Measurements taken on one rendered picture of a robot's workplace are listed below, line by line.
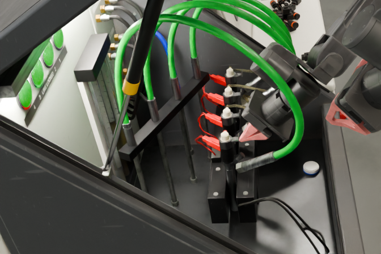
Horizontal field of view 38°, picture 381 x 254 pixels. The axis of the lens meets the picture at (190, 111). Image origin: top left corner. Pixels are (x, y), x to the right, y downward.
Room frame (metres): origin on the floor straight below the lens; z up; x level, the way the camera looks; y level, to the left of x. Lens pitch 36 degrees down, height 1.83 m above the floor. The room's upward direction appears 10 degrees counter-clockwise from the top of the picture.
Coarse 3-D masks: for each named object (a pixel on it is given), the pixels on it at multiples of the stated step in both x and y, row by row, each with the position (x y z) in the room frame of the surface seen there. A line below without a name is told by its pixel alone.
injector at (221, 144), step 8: (224, 144) 0.87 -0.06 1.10; (232, 144) 0.88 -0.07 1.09; (224, 152) 0.87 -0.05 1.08; (232, 152) 0.88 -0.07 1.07; (224, 160) 0.88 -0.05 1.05; (232, 160) 0.87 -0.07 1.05; (232, 168) 0.88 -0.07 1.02; (232, 176) 0.88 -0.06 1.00; (232, 184) 0.88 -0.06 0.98; (232, 192) 0.88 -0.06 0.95; (232, 200) 0.88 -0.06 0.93; (232, 208) 0.88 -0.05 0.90
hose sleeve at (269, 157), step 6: (258, 156) 0.77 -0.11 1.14; (264, 156) 0.75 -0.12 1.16; (270, 156) 0.74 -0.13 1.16; (246, 162) 0.77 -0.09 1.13; (252, 162) 0.76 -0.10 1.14; (258, 162) 0.76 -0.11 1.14; (264, 162) 0.75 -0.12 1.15; (270, 162) 0.74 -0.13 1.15; (246, 168) 0.77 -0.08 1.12; (252, 168) 0.77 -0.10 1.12
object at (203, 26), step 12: (132, 24) 0.88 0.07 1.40; (192, 24) 0.81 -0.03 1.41; (204, 24) 0.80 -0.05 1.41; (216, 36) 0.79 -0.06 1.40; (228, 36) 0.78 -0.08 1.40; (120, 48) 0.90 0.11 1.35; (240, 48) 0.76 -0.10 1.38; (120, 60) 0.91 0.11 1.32; (252, 60) 0.75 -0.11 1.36; (264, 60) 0.75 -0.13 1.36; (120, 72) 0.91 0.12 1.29; (276, 72) 0.74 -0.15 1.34; (120, 84) 0.92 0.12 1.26; (120, 96) 0.92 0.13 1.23; (288, 96) 0.72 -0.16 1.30; (120, 108) 0.92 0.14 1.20; (300, 120) 0.71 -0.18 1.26; (300, 132) 0.71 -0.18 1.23; (288, 144) 0.73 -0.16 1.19; (276, 156) 0.74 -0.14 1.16
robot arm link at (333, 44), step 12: (360, 0) 0.87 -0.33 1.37; (372, 0) 0.86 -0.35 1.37; (348, 12) 0.87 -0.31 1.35; (336, 24) 0.87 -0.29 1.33; (348, 24) 0.84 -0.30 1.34; (324, 36) 0.88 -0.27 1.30; (336, 36) 0.83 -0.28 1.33; (312, 48) 0.88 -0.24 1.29; (324, 48) 0.83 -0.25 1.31; (336, 48) 0.82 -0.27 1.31; (312, 60) 0.84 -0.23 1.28; (348, 60) 0.81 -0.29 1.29
